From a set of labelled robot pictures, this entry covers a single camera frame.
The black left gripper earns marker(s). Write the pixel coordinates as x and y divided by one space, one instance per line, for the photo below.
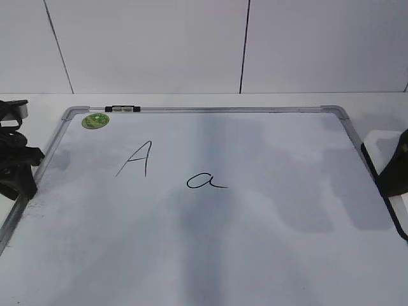
16 162

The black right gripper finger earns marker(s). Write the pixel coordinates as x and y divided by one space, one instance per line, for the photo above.
393 179

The white board eraser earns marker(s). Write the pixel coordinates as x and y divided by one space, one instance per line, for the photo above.
386 200

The round green magnet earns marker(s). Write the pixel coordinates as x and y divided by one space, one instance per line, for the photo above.
95 121

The black and silver board clip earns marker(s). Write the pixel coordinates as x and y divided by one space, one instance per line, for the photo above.
122 109

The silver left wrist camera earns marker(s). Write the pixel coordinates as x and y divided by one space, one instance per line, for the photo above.
14 110

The white board with grey frame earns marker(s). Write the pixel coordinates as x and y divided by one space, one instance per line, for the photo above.
205 207

